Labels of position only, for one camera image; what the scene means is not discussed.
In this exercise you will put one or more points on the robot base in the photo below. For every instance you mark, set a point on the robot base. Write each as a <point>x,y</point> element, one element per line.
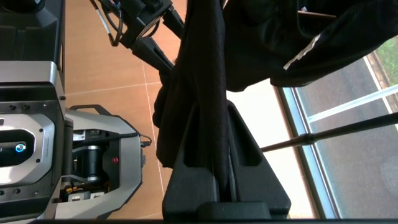
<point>31,93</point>

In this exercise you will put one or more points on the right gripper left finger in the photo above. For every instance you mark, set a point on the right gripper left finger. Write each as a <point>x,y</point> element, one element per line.
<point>183,186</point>

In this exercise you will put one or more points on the black shorts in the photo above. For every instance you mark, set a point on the black shorts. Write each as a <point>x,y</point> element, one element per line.
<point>264,46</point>

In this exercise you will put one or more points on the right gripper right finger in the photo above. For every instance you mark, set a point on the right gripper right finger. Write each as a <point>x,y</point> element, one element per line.
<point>264,186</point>

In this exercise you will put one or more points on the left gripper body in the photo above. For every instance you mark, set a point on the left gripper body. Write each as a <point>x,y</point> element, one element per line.
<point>146,18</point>

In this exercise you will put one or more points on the black garment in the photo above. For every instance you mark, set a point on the black garment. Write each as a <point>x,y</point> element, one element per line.
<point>202,77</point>

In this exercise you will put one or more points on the window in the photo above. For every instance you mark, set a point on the window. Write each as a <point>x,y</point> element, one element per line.
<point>357,174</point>

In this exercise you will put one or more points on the black clothes rack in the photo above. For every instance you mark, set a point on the black clothes rack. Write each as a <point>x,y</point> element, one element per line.
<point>357,126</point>

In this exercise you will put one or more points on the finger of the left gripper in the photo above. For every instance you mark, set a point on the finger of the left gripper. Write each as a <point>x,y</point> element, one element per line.
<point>174,21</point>
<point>152,56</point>

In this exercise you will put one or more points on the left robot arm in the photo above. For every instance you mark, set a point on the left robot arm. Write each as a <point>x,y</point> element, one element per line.
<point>130,6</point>

